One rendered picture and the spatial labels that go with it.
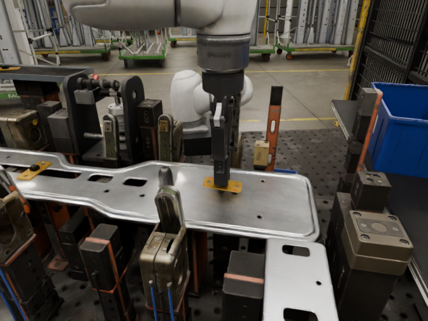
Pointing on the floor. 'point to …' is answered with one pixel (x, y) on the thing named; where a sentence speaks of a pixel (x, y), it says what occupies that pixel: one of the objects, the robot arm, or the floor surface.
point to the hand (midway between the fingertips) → (221, 167)
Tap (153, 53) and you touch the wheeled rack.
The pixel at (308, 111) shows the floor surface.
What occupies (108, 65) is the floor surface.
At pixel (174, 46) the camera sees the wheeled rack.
